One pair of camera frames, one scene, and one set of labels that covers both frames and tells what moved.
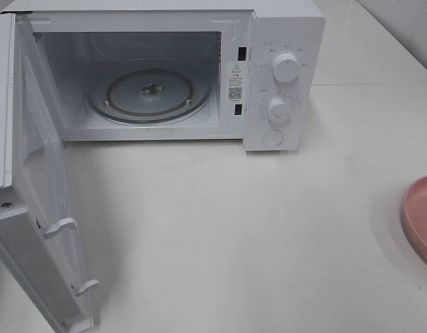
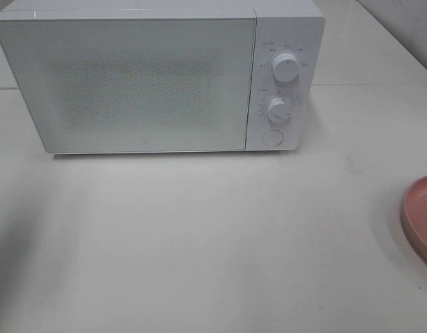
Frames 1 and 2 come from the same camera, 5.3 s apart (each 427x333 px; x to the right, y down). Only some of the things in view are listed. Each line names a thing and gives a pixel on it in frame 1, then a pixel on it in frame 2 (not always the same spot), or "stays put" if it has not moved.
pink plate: [418, 218] stays put
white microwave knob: [279, 110] stays put
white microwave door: [31, 211] -> [135, 85]
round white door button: [273, 137] stays put
